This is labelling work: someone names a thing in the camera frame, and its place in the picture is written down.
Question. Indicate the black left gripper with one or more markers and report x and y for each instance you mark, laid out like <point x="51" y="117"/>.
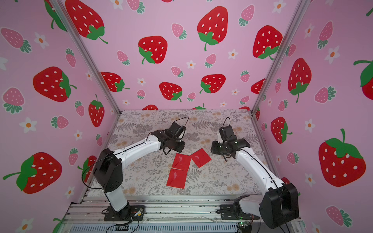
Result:
<point x="180" y="149"/>

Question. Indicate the aluminium frame post right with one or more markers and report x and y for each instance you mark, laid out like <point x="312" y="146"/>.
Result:
<point x="294" y="23"/>

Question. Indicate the aluminium frame post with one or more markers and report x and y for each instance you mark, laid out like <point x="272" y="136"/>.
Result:
<point x="62" y="13"/>
<point x="294" y="23"/>

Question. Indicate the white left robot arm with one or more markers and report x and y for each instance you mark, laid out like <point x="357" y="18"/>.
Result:
<point x="108" y="170"/>

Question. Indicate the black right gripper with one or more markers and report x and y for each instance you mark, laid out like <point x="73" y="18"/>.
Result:
<point x="220" y="147"/>

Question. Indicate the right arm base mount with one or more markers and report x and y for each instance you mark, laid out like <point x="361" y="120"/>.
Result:
<point x="234" y="211"/>

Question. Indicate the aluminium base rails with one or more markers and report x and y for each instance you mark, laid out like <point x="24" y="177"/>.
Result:
<point x="162" y="214"/>

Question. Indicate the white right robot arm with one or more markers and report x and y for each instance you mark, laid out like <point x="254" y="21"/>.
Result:
<point x="278" y="202"/>

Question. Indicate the aluminium frame post left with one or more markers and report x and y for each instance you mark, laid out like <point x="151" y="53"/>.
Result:
<point x="62" y="13"/>

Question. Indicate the red envelope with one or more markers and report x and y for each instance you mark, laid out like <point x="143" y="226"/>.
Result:
<point x="200" y="158"/>
<point x="181" y="162"/>
<point x="177" y="178"/>

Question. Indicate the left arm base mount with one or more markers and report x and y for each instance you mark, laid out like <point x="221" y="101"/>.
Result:
<point x="128" y="213"/>

